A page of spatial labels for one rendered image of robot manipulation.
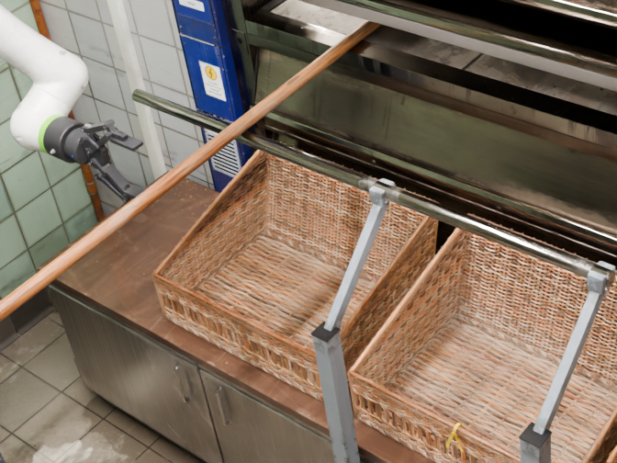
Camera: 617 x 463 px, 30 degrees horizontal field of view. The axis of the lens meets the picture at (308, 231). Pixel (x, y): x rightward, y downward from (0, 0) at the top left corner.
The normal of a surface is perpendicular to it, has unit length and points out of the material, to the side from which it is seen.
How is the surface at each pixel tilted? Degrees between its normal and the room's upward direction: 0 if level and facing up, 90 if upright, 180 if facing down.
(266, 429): 90
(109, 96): 90
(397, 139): 70
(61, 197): 90
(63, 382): 0
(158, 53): 90
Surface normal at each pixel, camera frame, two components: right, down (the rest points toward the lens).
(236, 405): -0.64, 0.55
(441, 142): -0.64, 0.25
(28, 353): -0.13, -0.77
